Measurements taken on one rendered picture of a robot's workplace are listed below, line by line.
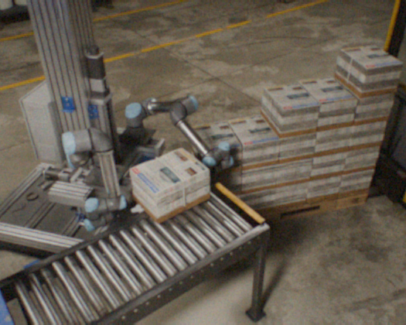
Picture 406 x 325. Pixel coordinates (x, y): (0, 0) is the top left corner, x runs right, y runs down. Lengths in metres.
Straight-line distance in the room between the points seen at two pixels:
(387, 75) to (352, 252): 1.34
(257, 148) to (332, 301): 1.17
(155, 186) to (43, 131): 1.00
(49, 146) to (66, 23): 0.89
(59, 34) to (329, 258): 2.44
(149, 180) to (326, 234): 1.75
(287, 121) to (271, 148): 0.23
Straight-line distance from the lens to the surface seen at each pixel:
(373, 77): 3.39
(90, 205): 2.52
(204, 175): 2.58
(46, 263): 2.52
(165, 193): 2.46
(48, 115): 3.05
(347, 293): 3.40
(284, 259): 3.50
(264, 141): 3.21
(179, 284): 2.32
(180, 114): 2.88
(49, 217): 3.69
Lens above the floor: 2.58
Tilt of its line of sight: 36 degrees down
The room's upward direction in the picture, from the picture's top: 1 degrees counter-clockwise
